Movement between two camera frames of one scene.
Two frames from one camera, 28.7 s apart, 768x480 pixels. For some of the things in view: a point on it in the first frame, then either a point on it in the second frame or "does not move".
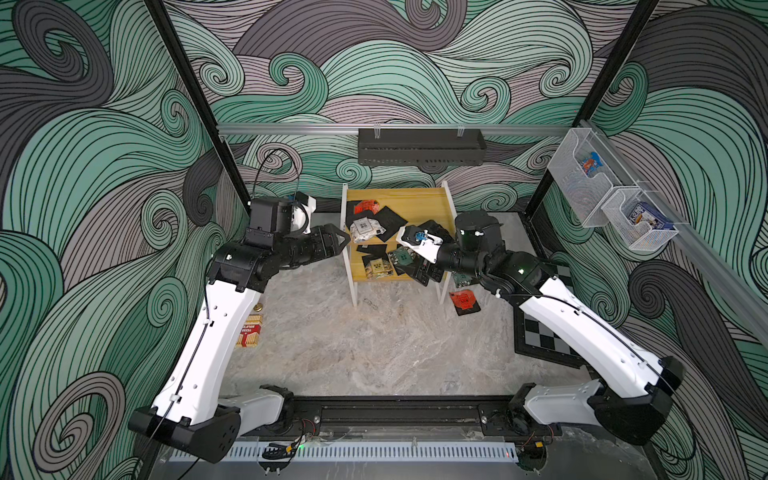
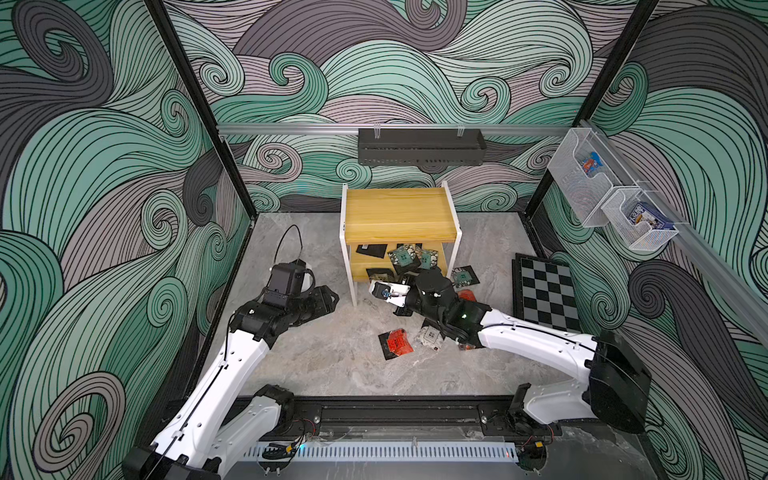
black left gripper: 323,247 → 321,301
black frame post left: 173,48 does not move
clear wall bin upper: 585,177 does not move
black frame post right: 603,83 does not move
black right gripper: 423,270 → 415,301
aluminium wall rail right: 731,285 does not move
